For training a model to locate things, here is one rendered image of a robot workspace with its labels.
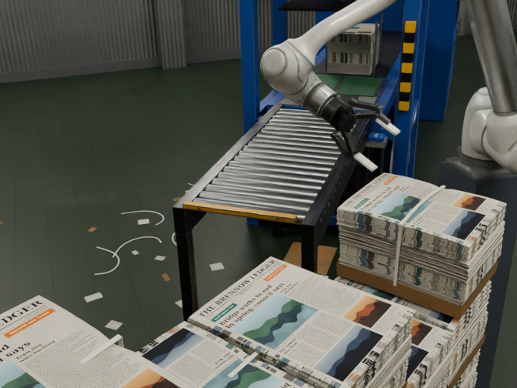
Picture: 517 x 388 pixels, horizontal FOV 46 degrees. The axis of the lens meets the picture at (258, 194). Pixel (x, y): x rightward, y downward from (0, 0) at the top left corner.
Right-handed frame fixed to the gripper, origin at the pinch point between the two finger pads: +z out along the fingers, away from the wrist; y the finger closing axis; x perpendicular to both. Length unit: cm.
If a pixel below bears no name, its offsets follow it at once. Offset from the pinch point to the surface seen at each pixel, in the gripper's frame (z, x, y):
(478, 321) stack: 50, -3, 27
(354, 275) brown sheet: 16.0, 14.3, 29.9
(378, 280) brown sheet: 22.1, 14.2, 25.4
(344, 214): 4.0, 14.6, 15.0
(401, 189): 9.9, -4.9, 9.7
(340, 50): -106, -197, 81
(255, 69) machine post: -115, -120, 82
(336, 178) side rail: -23, -52, 56
